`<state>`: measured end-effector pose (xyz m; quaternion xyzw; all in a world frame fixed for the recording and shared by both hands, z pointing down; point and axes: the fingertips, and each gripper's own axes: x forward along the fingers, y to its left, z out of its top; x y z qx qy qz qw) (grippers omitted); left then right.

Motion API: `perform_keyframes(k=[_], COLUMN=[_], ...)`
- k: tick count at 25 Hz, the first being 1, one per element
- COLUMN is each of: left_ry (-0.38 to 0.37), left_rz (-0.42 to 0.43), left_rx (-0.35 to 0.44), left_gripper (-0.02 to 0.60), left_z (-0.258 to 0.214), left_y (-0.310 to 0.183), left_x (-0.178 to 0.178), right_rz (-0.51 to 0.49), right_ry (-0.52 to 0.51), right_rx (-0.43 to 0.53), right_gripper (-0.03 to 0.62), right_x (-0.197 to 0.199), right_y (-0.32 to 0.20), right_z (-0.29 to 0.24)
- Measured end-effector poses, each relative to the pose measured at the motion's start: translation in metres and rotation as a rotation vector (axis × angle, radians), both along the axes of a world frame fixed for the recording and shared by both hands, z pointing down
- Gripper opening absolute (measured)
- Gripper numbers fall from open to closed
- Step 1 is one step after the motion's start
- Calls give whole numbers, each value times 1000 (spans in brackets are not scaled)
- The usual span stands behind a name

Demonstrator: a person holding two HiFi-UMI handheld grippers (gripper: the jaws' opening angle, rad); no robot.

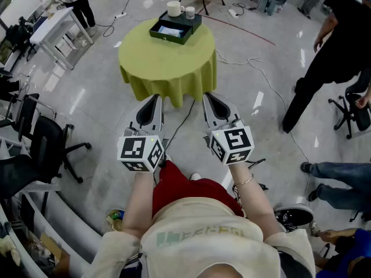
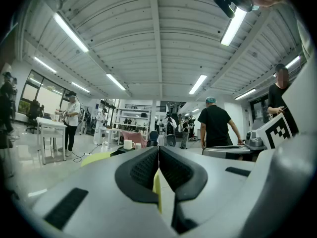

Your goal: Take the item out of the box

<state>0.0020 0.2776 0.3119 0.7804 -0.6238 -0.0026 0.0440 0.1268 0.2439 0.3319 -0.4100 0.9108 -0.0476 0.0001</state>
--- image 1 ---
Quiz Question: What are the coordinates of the black patterned sneaker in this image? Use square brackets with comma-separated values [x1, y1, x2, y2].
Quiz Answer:
[273, 203, 315, 233]

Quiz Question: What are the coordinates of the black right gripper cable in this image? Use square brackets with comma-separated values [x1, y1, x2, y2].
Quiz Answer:
[245, 158, 267, 171]

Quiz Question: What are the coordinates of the brown cardboard box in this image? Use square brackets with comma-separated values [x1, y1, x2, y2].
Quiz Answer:
[38, 231, 71, 278]

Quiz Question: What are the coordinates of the person's left forearm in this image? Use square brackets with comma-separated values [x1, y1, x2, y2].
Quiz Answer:
[121, 169, 159, 240]

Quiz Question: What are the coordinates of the long white floor cable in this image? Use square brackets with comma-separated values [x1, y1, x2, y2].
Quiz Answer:
[215, 49, 311, 162]

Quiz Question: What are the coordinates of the white curved desk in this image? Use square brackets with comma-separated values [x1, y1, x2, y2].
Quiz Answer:
[0, 184, 103, 278]

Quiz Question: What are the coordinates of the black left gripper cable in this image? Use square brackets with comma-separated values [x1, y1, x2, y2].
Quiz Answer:
[158, 98, 197, 169]

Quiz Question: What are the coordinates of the person's cream t-shirt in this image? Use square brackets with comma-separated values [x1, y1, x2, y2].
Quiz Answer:
[91, 197, 317, 278]

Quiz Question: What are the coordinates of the black floor cable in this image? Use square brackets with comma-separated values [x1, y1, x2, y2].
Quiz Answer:
[95, 15, 117, 38]

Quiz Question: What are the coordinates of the round table with green cloth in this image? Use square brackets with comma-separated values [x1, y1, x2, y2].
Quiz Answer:
[118, 17, 218, 108]

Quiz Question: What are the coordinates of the red floor tape line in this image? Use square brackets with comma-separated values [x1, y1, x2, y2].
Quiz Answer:
[199, 12, 277, 47]

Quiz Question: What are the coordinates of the thin silver bracelet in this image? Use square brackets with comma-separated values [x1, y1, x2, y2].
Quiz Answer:
[233, 173, 255, 188]

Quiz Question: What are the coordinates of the person's red skirt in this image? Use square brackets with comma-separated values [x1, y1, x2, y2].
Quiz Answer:
[151, 160, 245, 222]

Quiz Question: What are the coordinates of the waste bin with bottles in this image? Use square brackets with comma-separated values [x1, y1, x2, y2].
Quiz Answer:
[105, 208, 126, 233]

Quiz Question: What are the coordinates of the dark green drawer box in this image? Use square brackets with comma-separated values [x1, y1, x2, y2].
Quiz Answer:
[148, 10, 203, 46]

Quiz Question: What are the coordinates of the black swivel chair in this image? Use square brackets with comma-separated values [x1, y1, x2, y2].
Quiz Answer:
[5, 16, 39, 62]

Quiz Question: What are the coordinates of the white rectangular table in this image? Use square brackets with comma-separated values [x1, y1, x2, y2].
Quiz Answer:
[30, 6, 95, 71]

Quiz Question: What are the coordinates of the black office chair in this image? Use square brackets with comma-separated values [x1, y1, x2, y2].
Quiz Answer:
[328, 82, 371, 140]
[0, 115, 93, 200]

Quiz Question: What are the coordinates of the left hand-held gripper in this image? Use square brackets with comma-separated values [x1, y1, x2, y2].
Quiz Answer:
[117, 94, 166, 173]

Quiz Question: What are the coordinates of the person's right forearm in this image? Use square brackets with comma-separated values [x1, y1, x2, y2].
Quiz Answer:
[228, 162, 286, 242]

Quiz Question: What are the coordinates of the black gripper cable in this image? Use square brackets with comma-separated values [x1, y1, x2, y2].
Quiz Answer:
[245, 158, 267, 171]
[158, 98, 197, 169]

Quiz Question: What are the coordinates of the cream ceramic mug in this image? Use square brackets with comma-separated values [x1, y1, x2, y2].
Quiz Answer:
[166, 0, 186, 18]

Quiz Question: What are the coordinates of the black mesh chair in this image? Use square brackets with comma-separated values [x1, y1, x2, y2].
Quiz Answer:
[0, 92, 57, 143]

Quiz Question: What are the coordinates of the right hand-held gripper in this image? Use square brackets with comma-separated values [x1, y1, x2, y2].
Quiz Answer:
[202, 92, 255, 166]

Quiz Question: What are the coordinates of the blue and white packet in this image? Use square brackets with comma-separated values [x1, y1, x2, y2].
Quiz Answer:
[158, 25, 185, 38]

